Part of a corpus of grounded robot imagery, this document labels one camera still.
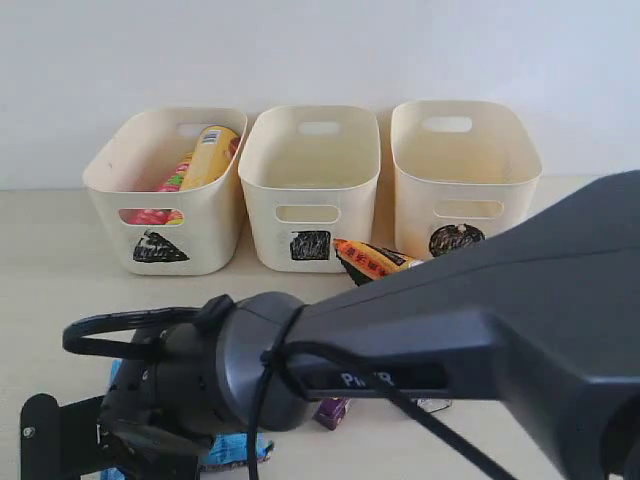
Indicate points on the blue instant noodle bag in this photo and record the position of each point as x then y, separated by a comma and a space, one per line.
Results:
229, 452

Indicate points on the purple juice carton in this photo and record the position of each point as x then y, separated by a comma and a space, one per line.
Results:
331, 412

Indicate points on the cream bin square mark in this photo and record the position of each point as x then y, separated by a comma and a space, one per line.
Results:
309, 176

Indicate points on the pink Lays chips can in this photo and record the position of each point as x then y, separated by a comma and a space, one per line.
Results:
160, 213

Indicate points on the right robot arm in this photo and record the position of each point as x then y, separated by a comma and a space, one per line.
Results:
543, 318

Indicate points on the orange instant noodle bag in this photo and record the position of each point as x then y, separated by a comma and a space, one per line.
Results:
365, 263

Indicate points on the blue white milk carton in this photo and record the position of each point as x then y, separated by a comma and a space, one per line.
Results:
433, 405

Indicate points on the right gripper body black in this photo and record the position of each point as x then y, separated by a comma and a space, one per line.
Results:
158, 443

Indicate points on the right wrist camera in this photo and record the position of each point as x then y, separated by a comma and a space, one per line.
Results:
60, 442

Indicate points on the cream bin circle mark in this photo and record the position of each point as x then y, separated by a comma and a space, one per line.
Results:
458, 162

